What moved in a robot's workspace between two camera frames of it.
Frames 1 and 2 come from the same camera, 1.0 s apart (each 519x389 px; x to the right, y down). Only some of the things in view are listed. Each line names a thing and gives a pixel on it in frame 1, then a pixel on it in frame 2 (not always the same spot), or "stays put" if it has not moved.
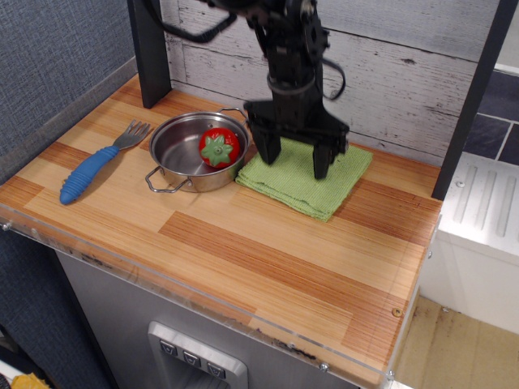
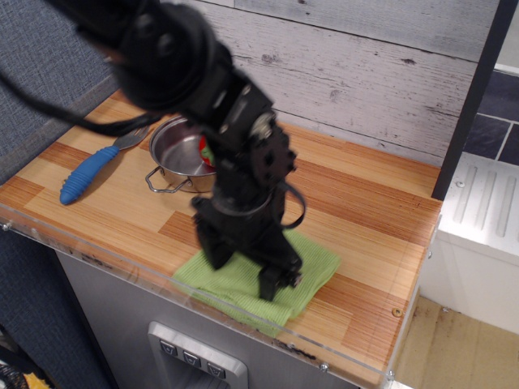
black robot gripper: x=298 y=114 → x=248 y=225
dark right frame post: x=471 y=106 stays put
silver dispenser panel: x=182 y=361 stays put
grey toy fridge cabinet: x=155 y=339 stays put
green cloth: x=292 y=177 → x=234 y=292
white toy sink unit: x=473 y=268 stays put
